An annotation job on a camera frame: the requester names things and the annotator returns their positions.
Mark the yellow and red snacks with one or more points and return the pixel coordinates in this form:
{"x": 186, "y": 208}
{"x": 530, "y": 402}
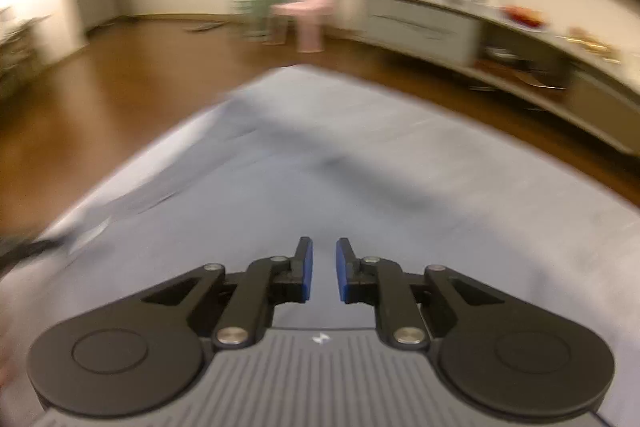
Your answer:
{"x": 590, "y": 42}

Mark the grey bed sheet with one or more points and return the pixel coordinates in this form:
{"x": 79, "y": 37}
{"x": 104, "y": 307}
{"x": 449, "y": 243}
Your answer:
{"x": 530, "y": 187}

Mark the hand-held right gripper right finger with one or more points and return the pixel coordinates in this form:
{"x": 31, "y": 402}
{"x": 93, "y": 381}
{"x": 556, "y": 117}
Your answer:
{"x": 343, "y": 272}

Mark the blue-grey garment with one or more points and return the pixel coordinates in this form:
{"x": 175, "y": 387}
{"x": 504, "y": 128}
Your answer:
{"x": 250, "y": 167}

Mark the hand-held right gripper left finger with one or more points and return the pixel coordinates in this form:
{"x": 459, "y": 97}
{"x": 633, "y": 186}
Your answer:
{"x": 306, "y": 272}

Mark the grey television cabinet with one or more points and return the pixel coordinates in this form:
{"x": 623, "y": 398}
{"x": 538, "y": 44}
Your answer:
{"x": 450, "y": 32}

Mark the pink plastic chair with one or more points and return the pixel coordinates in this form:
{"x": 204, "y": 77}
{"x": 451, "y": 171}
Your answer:
{"x": 312, "y": 7}

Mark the green plastic chair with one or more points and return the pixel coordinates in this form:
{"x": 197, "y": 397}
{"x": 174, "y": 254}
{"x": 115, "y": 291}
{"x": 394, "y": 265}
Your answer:
{"x": 260, "y": 2}

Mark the plate of red fruit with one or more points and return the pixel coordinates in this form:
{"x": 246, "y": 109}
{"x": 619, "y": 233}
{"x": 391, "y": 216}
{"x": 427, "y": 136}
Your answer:
{"x": 522, "y": 17}

